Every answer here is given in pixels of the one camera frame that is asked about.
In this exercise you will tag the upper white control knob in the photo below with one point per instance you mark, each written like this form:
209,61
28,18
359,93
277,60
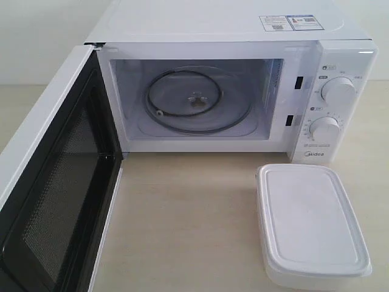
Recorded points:
338,91

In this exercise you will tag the white microwave oven body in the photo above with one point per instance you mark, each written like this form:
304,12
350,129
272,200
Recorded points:
283,72

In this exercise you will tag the lower white control knob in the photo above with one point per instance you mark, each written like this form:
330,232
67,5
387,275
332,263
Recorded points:
324,129

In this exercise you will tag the warning label sticker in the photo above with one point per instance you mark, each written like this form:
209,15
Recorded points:
272,23

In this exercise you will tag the glass turntable plate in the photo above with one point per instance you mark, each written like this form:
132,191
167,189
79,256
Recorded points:
197,100

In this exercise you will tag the white control knob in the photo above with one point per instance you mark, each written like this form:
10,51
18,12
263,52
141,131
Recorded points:
338,91
324,129

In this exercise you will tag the white plastic food container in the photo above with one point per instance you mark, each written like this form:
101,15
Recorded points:
310,235

